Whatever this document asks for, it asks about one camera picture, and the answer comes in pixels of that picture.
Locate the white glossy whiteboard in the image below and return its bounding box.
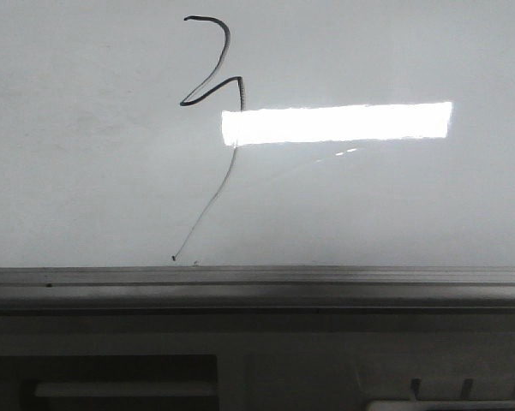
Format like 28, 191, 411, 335
0, 1, 515, 267

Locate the grey aluminium whiteboard frame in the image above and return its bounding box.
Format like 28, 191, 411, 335
0, 265, 515, 312

